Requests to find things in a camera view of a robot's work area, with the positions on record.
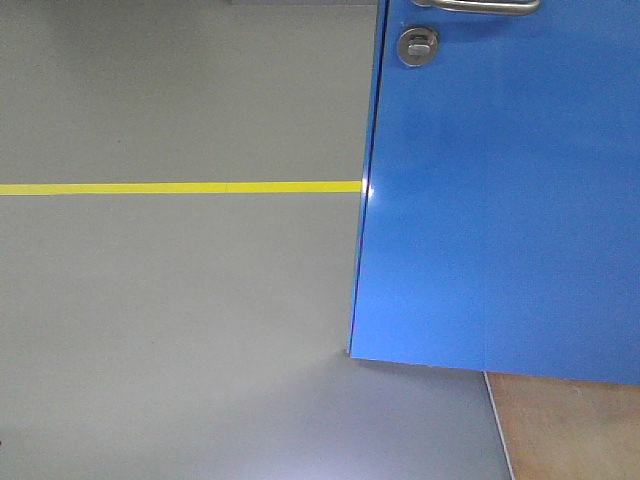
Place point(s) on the blue door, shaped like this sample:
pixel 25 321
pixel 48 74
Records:
pixel 500 222

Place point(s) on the silver round door lock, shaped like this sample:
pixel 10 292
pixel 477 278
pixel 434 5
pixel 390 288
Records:
pixel 417 46

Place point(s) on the plywood base board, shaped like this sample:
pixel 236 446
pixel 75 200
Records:
pixel 562 429

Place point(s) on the yellow floor tape line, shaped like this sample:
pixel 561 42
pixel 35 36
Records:
pixel 51 189

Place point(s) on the silver door lever handle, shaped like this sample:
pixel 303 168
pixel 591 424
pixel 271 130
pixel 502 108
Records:
pixel 504 8

